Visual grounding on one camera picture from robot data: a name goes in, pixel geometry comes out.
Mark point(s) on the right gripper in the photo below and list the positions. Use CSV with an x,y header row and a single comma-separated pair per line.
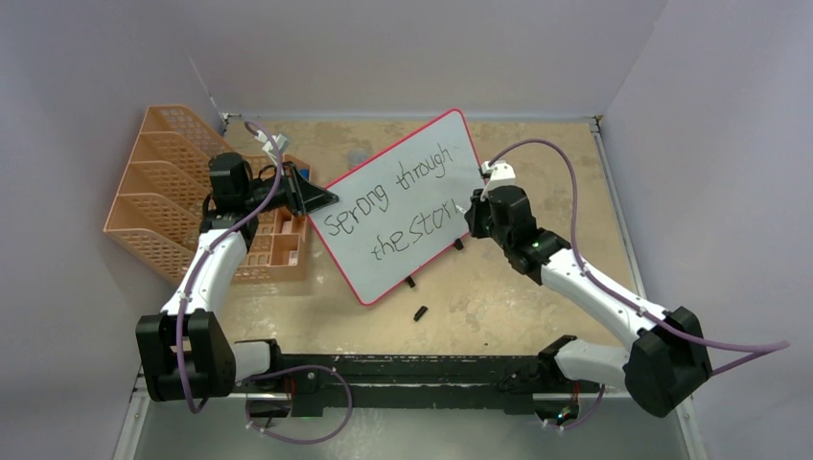
x,y
473,217

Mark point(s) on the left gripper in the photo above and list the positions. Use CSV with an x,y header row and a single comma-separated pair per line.
x,y
300,195

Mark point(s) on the red-framed whiteboard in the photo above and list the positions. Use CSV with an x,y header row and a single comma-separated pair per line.
x,y
396,211

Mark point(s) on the black marker cap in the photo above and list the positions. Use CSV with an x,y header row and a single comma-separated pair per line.
x,y
420,313

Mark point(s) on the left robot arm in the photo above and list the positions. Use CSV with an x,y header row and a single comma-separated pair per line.
x,y
184,352

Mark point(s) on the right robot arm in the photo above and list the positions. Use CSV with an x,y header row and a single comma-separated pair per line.
x,y
660,360

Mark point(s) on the clear jar of clips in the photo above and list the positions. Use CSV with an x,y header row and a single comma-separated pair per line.
x,y
357,156

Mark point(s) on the orange plastic file organizer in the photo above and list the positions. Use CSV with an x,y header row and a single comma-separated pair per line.
x,y
156,212

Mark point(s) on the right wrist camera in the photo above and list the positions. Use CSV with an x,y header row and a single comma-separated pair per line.
x,y
496,174

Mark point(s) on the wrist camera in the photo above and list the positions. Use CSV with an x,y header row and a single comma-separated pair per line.
x,y
275,147
496,174

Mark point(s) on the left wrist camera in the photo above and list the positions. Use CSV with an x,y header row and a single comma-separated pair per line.
x,y
275,147

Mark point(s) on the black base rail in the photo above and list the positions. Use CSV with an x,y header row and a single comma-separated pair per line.
x,y
508,383

